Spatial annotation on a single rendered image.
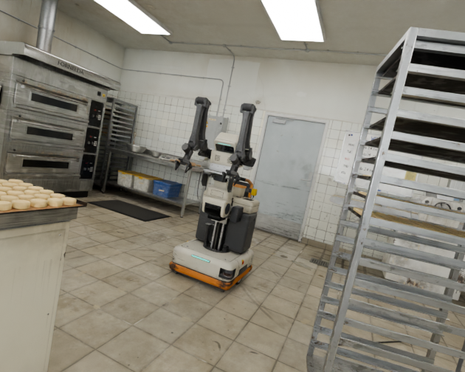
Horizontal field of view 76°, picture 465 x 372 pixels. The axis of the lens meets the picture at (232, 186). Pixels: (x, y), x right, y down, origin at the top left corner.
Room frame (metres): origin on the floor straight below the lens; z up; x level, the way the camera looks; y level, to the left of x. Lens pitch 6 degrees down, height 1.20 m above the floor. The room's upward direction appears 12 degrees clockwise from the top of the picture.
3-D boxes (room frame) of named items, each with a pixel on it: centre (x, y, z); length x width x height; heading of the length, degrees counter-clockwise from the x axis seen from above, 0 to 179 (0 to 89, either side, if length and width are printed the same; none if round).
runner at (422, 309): (1.59, -0.94, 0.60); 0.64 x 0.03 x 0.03; 80
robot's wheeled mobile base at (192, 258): (2.90, 0.03, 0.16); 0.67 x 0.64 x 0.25; 158
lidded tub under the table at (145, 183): (5.70, 1.61, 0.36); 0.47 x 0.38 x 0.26; 158
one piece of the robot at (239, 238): (2.98, -0.01, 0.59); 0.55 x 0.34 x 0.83; 68
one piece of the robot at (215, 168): (2.63, 0.13, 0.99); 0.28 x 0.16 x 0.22; 68
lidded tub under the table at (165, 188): (5.54, 1.19, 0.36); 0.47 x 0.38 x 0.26; 160
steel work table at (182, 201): (5.65, 1.47, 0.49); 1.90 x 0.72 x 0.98; 68
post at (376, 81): (1.67, -0.65, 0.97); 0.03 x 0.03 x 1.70; 80
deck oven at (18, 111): (4.55, 2.99, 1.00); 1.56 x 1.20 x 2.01; 158
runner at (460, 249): (1.59, -0.94, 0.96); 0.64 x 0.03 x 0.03; 80
